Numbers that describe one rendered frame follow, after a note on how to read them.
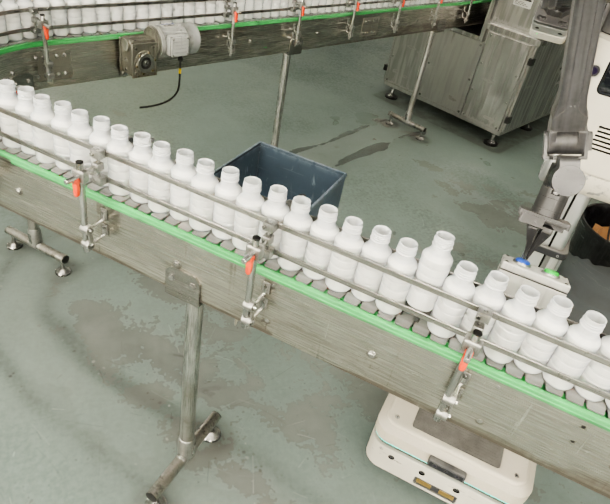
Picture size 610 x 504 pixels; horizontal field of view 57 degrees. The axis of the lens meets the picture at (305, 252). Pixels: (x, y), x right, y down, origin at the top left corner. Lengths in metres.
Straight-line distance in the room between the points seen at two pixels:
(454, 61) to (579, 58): 3.80
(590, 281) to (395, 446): 1.20
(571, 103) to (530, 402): 0.56
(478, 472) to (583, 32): 1.35
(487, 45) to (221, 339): 3.23
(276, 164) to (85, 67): 1.01
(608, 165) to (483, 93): 3.29
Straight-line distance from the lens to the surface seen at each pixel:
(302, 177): 1.81
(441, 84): 4.98
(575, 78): 1.14
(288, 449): 2.12
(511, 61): 4.68
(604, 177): 1.59
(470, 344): 1.04
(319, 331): 1.23
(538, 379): 1.18
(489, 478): 1.98
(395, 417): 1.97
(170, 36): 2.51
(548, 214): 1.21
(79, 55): 2.50
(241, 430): 2.15
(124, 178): 1.38
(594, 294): 2.72
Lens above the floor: 1.74
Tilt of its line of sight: 36 degrees down
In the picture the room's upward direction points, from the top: 11 degrees clockwise
